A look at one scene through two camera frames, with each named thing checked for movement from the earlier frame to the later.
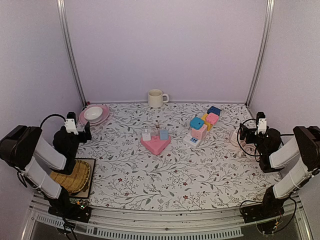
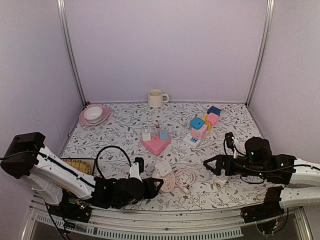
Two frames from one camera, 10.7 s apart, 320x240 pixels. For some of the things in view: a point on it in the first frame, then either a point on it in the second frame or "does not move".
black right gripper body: (251, 132) to (250, 169)
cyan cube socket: (197, 123) does not move
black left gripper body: (85, 138) to (117, 206)
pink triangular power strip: (155, 145) does not move
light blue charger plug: (164, 134) does not move
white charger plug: (146, 137) does not move
